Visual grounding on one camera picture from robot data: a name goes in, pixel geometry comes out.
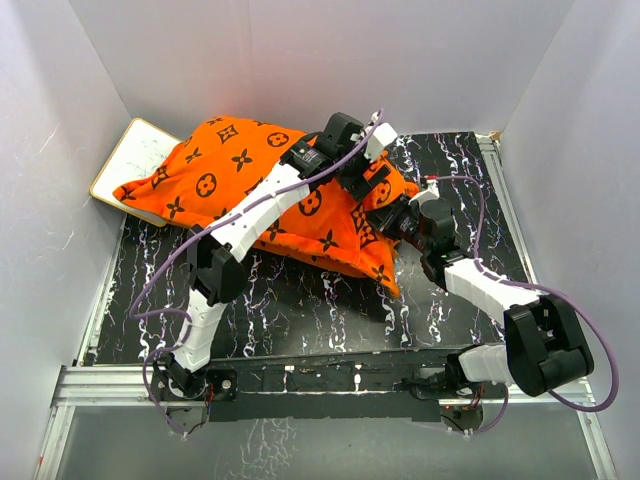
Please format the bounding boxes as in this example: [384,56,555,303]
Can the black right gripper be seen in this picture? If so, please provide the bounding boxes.
[362,194,430,255]

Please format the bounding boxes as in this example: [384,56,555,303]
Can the orange patterned plush pillowcase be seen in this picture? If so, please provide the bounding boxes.
[113,116,419,295]

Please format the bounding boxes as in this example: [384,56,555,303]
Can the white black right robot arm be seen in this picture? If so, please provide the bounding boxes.
[366,195,594,397]

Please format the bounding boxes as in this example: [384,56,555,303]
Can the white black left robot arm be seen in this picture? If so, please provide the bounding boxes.
[149,110,390,399]

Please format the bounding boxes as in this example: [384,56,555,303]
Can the small white dry-erase board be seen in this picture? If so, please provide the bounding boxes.
[90,118,180,227]

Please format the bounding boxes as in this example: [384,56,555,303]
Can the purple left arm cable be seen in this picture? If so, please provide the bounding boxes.
[128,108,386,441]

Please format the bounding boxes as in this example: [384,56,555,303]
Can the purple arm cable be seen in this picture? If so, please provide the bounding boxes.
[128,108,386,441]
[429,174,620,439]

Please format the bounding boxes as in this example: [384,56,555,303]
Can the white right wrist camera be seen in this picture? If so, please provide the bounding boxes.
[409,175,440,206]

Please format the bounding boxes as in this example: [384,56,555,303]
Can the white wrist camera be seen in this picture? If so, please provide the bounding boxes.
[409,175,440,206]
[364,114,398,163]

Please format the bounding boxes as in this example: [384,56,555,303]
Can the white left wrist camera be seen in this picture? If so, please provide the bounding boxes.
[364,114,398,163]

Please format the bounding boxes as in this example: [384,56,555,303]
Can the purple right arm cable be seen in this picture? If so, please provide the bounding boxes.
[429,174,620,439]

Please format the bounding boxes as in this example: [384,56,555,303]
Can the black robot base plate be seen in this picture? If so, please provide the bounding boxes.
[144,349,506,424]

